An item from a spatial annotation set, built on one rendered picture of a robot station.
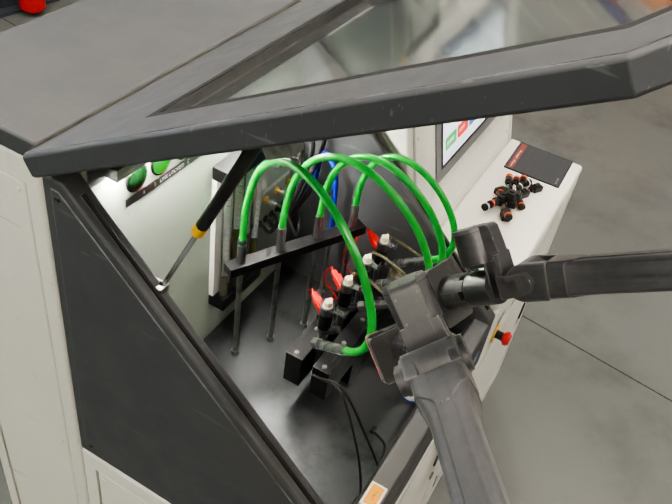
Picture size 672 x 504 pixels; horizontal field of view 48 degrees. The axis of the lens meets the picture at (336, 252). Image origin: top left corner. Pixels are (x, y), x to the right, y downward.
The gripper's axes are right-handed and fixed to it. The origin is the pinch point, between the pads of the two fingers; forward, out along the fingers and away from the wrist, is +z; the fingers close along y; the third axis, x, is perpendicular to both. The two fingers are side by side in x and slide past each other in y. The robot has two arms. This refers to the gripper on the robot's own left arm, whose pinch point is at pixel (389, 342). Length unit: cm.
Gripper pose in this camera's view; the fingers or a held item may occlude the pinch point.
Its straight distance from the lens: 110.9
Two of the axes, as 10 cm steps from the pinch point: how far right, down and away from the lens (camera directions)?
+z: -2.6, 0.5, 9.7
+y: -8.9, 3.7, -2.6
